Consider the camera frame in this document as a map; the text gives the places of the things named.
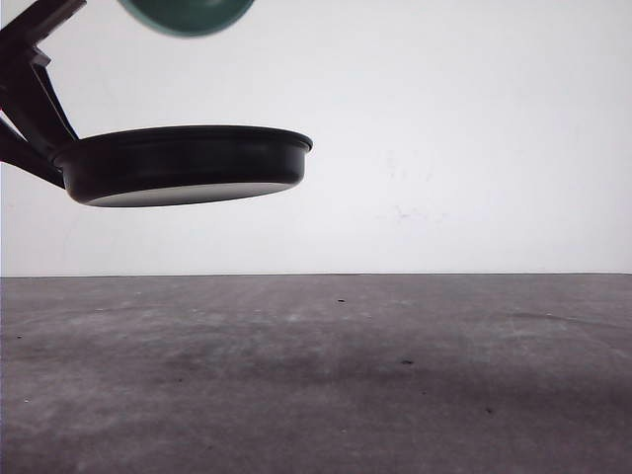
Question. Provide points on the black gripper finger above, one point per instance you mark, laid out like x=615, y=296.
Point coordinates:
x=28, y=148
x=30, y=102

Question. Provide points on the black frying pan mint handle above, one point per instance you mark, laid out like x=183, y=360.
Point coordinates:
x=177, y=165

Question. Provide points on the mint green bowl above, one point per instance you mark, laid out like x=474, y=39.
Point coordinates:
x=187, y=18

